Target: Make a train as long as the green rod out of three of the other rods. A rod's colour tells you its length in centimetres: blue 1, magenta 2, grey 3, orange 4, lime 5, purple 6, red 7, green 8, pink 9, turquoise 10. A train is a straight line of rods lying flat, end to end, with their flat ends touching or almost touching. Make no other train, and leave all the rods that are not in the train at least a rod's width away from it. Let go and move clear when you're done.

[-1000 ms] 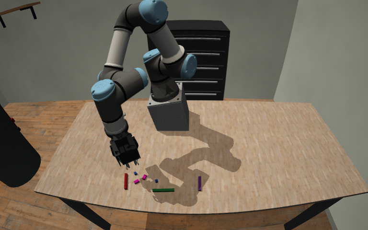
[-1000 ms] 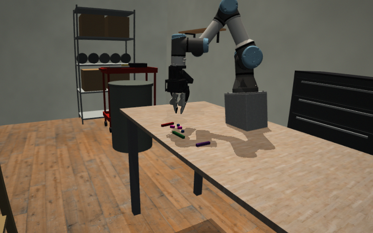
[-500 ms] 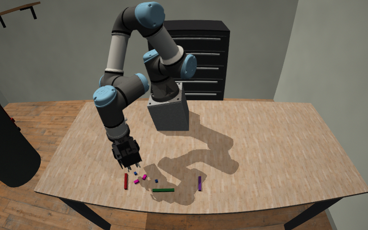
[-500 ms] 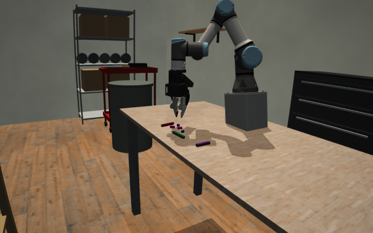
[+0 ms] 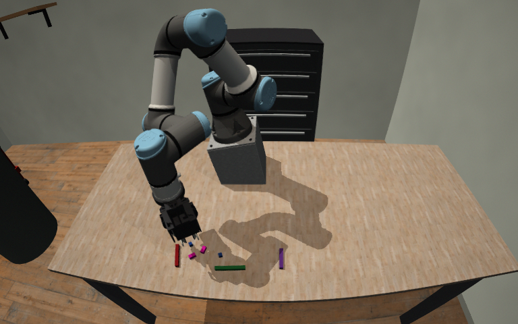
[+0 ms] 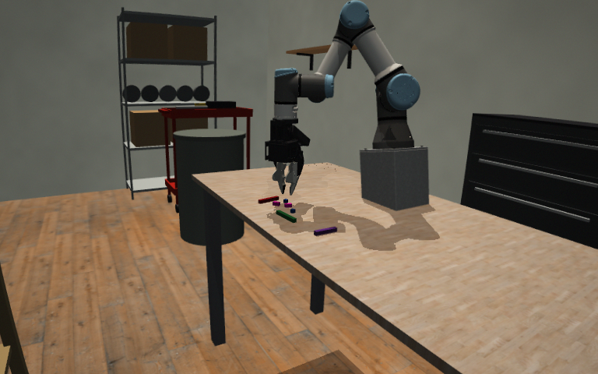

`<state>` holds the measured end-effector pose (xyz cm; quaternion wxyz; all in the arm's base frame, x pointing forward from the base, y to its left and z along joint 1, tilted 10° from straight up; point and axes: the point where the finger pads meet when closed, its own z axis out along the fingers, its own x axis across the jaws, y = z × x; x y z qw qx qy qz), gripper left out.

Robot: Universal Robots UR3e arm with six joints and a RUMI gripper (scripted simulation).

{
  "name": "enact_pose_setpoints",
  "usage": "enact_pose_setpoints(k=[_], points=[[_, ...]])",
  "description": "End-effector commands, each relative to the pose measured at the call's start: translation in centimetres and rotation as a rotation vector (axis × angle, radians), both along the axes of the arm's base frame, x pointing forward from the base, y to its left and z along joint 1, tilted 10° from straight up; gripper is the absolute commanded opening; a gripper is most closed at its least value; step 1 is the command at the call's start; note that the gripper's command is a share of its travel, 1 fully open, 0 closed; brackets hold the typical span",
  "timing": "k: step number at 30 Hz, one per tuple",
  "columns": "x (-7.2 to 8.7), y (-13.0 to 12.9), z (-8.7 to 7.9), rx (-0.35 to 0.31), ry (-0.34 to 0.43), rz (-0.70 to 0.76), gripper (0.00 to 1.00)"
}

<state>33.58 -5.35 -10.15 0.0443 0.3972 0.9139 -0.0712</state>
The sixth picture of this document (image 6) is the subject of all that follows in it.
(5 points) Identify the dark red rod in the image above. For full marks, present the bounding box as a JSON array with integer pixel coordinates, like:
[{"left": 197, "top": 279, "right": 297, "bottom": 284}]
[{"left": 259, "top": 196, "right": 279, "bottom": 203}]

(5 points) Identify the purple rod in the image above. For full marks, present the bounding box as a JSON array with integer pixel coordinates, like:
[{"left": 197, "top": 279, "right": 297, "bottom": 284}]
[{"left": 314, "top": 227, "right": 337, "bottom": 236}]

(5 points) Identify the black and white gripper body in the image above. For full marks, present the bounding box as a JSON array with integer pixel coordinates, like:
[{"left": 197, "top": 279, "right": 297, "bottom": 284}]
[{"left": 265, "top": 118, "right": 301, "bottom": 163}]

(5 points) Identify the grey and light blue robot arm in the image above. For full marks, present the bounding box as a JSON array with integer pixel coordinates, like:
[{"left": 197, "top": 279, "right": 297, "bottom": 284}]
[{"left": 274, "top": 0, "right": 420, "bottom": 149}]

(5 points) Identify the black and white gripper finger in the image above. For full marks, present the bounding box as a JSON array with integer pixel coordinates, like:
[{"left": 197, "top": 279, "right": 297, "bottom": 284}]
[
  {"left": 285, "top": 150, "right": 304, "bottom": 196},
  {"left": 273, "top": 162, "right": 287, "bottom": 194}
]

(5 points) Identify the green rod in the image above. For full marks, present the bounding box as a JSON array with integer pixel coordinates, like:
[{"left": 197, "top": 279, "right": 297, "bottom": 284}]
[{"left": 276, "top": 210, "right": 297, "bottom": 223}]

